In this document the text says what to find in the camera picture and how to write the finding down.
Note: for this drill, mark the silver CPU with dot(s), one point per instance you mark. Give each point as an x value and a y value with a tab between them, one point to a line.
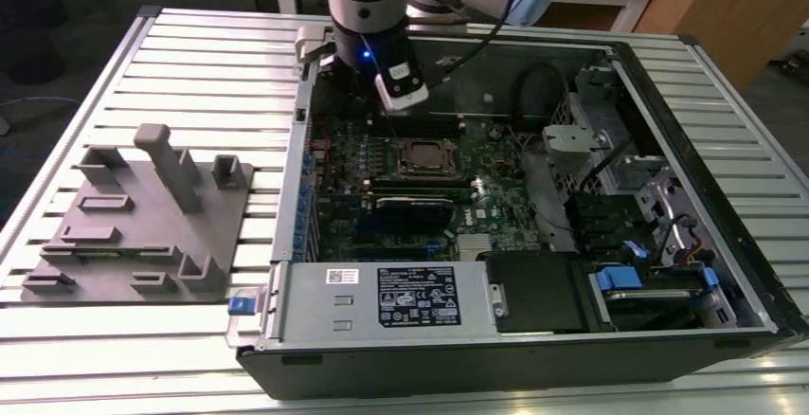
426	154

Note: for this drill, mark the CPU socket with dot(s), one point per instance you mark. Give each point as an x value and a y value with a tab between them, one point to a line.
398	174

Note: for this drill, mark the black plastic cover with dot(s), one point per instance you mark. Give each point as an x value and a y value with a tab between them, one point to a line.
540	292

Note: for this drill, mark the black graphics card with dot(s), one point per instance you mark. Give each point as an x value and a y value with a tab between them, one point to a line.
414	216

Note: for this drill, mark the silver metal drive cage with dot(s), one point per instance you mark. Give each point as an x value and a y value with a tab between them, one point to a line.
601	112

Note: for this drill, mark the green motherboard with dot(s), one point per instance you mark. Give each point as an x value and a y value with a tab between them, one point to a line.
512	216

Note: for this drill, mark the silver chipset heatsink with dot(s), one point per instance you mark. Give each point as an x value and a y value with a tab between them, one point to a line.
477	242

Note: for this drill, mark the grey parts rack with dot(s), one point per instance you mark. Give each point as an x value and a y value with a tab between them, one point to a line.
158	254

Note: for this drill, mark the grey power supply unit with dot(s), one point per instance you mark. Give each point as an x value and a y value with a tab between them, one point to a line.
317	306

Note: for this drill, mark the blue case latch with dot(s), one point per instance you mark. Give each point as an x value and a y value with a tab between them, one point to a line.
241	304

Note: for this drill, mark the wooden cabinet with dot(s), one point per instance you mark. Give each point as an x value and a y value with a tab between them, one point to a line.
727	7

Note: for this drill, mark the hard disk in blue carrier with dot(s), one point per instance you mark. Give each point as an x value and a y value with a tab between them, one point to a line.
620	278

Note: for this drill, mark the black PC case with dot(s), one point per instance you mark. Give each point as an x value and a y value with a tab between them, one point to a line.
456	367

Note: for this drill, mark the blue plastic clip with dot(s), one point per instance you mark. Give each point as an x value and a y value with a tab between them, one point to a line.
708	277

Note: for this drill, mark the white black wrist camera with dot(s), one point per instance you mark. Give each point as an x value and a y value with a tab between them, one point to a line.
405	88

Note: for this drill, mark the silver bracket with hole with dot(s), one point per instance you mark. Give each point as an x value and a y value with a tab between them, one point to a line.
556	144

